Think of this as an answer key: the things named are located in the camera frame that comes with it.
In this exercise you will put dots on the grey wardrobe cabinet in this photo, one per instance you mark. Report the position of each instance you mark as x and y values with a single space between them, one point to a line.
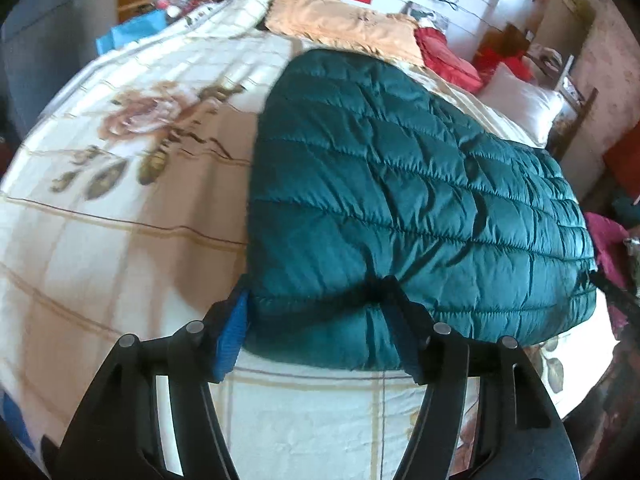
44 43

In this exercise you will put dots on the white square pillow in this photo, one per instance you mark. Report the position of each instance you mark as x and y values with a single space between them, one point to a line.
532 108

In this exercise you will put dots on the wooden chair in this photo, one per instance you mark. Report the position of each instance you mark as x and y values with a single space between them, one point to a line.
575 108

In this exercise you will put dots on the dark green puffer jacket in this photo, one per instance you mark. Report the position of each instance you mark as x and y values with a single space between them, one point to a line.
360 173

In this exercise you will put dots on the floral cream bed sheet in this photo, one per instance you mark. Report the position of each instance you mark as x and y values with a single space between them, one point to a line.
124 211

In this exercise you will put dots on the framed photo at headboard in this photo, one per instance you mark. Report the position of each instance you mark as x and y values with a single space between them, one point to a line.
426 17

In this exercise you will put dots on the red heart-shaped cushion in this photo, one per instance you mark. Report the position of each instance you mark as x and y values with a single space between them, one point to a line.
441 60

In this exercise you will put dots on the red clothes on chair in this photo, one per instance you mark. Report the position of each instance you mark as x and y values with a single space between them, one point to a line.
486 61

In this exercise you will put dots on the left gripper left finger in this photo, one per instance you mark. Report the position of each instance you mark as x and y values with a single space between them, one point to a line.
149 413

